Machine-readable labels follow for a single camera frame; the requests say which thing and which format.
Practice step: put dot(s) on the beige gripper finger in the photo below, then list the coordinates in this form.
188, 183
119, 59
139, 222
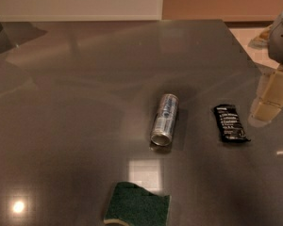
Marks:
269, 100

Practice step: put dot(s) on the silver red bull can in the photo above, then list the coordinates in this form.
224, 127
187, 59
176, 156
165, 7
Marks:
164, 122

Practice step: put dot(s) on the black snack bar wrapper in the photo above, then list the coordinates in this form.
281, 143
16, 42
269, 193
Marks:
229, 124

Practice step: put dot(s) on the green scrubbing sponge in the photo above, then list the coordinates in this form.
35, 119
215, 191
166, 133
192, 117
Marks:
132, 205

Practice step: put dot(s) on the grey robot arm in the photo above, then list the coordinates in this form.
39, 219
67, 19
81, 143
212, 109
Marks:
274, 47

